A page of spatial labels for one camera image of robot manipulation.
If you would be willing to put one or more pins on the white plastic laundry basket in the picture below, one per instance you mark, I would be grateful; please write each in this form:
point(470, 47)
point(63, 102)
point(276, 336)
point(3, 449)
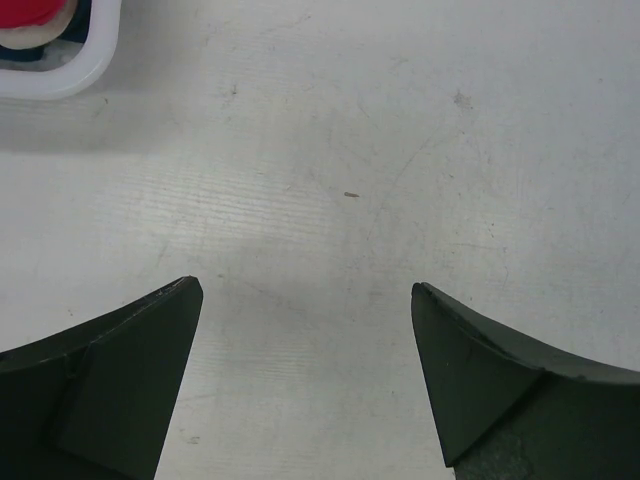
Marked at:
point(80, 72)

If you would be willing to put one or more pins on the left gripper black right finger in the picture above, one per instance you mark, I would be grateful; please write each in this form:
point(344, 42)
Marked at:
point(508, 406)

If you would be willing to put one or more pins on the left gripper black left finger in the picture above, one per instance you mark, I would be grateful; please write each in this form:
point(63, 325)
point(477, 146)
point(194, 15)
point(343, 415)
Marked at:
point(95, 401)

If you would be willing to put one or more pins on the red pink t-shirt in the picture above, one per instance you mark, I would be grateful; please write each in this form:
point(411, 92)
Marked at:
point(25, 13)

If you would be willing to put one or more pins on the dark navy garment in basket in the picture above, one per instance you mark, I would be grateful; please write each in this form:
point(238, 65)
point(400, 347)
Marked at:
point(76, 32)

